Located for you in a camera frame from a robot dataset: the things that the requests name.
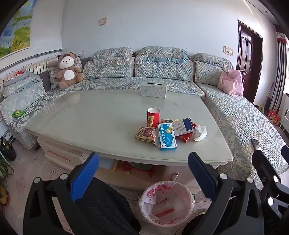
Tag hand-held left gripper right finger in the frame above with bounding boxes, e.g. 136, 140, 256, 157
188, 152, 263, 235

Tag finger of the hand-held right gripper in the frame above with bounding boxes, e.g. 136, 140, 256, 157
281, 145, 289, 166
251, 149, 289, 228

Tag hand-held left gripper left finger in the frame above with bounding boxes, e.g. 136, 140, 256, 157
23, 152, 101, 235

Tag red cardboard box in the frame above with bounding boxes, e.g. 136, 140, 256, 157
179, 132, 195, 143

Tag white tissue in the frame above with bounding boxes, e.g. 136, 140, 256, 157
194, 125, 208, 142

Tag blue white medicine box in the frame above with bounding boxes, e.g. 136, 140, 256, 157
157, 123, 178, 151

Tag trash bin with plastic liner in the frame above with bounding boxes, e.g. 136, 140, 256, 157
138, 180, 195, 226

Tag gold brown cardboard box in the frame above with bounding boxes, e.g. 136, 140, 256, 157
135, 126, 156, 143

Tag red cylindrical paper canister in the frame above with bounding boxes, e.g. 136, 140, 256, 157
147, 108, 160, 127

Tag person's black trousers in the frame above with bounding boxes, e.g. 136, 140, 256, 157
76, 177, 140, 235

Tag red gift box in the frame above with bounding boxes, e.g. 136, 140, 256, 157
268, 110, 280, 123

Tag red flat package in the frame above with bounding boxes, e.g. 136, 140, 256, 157
113, 160, 156, 178

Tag cream glass-top coffee table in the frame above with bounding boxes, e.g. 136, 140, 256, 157
24, 89, 234, 195

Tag green potted plant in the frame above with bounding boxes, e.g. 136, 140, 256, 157
0, 156, 14, 206

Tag black bag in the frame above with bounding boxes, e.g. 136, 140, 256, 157
0, 137, 16, 161

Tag striped curtain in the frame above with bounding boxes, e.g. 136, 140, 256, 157
269, 24, 289, 113

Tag pink paper bag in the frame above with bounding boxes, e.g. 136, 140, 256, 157
218, 73, 237, 96

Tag pink plastic bag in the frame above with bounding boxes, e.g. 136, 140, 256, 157
228, 69, 244, 96

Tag silver patterned tissue box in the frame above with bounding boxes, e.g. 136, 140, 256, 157
141, 82, 167, 99

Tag dark brown door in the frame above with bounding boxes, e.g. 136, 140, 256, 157
236, 20, 263, 105

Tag brown teddy bear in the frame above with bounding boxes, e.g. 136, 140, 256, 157
56, 52, 85, 89

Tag ruffled blue cushion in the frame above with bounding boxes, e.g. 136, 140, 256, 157
2, 76, 46, 98

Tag white radiator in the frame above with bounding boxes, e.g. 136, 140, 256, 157
21, 57, 60, 74

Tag grey folded cloth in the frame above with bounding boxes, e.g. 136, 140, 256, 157
3, 70, 30, 86

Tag silver wall pipe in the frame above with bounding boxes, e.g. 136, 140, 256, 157
0, 48, 64, 73

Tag landscape wall poster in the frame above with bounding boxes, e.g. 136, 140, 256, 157
0, 0, 33, 60

